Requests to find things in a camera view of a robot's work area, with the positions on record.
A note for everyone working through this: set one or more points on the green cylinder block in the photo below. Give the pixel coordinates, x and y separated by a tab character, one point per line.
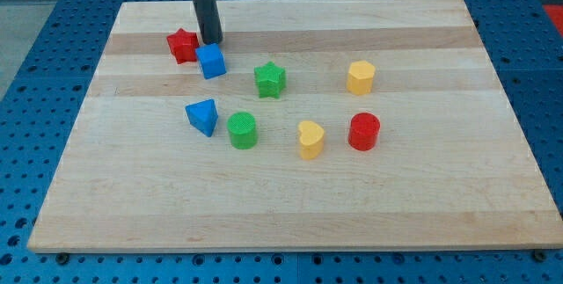
242	129

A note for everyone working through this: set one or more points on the yellow hexagon block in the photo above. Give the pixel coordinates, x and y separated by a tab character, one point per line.
360	77

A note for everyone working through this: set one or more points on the yellow heart block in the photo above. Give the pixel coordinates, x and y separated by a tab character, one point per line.
311	139

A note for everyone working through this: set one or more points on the green star block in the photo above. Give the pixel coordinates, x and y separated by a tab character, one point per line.
270	80

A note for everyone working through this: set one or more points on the blue triangle block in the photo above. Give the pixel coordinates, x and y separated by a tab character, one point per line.
203	116

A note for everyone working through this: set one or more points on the red star block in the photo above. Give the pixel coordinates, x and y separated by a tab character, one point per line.
182	45

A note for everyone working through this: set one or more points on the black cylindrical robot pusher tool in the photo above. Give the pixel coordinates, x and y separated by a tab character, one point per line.
208	21

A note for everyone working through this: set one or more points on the wooden board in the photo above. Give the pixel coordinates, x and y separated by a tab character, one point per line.
451	168

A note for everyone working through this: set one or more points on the red cylinder block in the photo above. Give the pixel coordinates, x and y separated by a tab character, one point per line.
363	131

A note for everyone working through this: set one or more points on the blue cube block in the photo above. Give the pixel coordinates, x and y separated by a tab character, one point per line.
211	60

